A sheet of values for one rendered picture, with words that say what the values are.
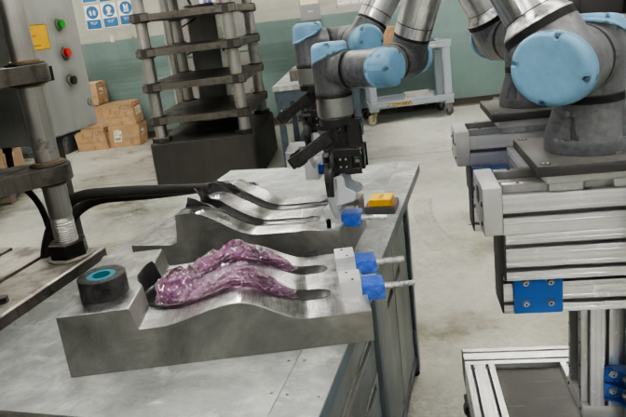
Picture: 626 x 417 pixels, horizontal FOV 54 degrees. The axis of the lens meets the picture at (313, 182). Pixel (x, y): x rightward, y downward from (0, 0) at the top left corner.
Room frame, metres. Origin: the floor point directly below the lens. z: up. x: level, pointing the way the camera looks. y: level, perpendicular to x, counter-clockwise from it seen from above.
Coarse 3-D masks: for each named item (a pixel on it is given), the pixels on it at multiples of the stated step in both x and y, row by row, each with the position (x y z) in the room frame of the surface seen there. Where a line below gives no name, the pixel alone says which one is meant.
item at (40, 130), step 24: (0, 0) 1.50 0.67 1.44; (24, 24) 1.52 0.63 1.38; (24, 48) 1.51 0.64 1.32; (24, 96) 1.50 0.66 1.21; (24, 120) 1.52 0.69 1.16; (48, 120) 1.52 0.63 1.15; (48, 144) 1.51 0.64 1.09; (48, 192) 1.50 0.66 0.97; (48, 216) 1.51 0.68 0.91; (72, 216) 1.53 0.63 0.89; (72, 240) 1.51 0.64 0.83
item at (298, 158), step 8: (320, 136) 1.26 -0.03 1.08; (328, 136) 1.24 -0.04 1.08; (312, 144) 1.25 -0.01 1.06; (320, 144) 1.25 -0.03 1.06; (328, 144) 1.24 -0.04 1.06; (296, 152) 1.27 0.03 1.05; (304, 152) 1.25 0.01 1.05; (312, 152) 1.25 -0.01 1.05; (288, 160) 1.26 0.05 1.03; (296, 160) 1.26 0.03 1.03; (304, 160) 1.26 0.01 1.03
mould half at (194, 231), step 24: (216, 192) 1.44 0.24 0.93; (264, 192) 1.50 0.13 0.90; (360, 192) 1.44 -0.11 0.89; (192, 216) 1.29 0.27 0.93; (216, 216) 1.29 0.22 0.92; (264, 216) 1.36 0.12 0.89; (288, 216) 1.34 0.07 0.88; (144, 240) 1.36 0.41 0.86; (168, 240) 1.34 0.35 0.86; (192, 240) 1.29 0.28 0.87; (216, 240) 1.28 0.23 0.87; (264, 240) 1.24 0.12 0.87; (288, 240) 1.23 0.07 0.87; (312, 240) 1.21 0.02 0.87; (336, 240) 1.20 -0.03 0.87
